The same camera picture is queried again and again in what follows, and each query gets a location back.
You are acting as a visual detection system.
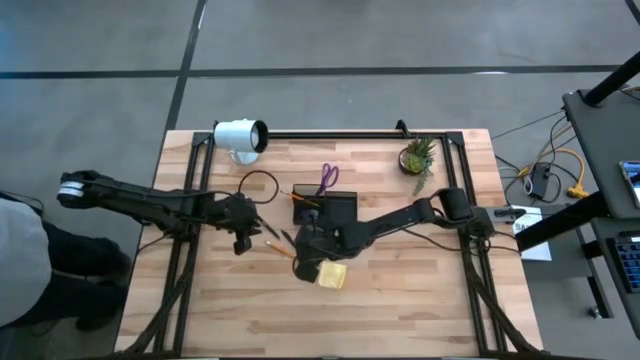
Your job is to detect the white paper sheet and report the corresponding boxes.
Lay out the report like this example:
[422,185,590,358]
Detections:
[510,204,554,263]

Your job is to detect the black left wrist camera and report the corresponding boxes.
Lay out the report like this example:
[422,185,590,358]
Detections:
[232,234,254,257]

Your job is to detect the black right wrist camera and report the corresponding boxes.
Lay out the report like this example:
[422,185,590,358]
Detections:
[293,259,320,285]

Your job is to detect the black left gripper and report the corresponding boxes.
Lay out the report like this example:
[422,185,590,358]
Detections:
[213,194,265,237]

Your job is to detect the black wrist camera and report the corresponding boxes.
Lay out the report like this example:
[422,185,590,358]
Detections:
[293,259,320,285]
[232,234,254,257]

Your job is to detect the purple handled scissors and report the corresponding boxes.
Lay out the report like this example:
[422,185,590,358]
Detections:
[304,162,341,224]

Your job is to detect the black power adapter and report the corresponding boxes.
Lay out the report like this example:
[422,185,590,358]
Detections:
[528,163,553,200]

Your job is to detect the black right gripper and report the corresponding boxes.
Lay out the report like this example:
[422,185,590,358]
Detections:
[292,223,346,264]

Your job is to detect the black diagonal beam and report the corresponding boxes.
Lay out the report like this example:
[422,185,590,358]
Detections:
[514,191,610,253]

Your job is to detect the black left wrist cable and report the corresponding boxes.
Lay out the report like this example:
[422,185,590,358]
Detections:
[236,169,281,206]

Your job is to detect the grey plate with black handle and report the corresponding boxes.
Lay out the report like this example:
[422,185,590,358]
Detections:
[472,203,527,225]

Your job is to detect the person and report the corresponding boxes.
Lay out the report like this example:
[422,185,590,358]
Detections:
[0,192,132,332]

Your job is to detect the yellow extension cable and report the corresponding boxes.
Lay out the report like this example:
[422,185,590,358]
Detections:
[517,147,591,200]

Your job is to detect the black braided cable bundle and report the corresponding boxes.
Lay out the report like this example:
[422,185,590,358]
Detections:
[463,249,544,359]
[117,239,199,359]

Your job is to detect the black round pole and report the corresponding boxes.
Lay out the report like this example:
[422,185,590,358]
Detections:
[583,52,640,109]

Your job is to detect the black desk leg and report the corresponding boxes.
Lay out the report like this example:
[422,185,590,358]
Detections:
[582,239,615,321]

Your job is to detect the black aluminium table frame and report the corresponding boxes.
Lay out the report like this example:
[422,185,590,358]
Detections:
[152,129,511,359]

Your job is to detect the potted succulent plant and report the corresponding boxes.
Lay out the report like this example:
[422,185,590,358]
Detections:
[397,137,438,196]

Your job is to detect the keyboard with coloured keys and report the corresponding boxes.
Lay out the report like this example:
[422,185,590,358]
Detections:
[606,232,640,295]

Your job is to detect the black mesh desk organizer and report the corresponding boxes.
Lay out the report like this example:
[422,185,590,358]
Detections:
[291,183,359,227]

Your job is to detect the smartphone with lit screen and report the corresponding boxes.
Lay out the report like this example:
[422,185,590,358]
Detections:
[618,159,640,210]

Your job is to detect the dark grey side desk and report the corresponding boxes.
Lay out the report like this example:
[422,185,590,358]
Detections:
[562,88,640,341]

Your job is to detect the yellow sticky note pad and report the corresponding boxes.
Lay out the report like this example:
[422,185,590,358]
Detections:
[317,259,348,290]

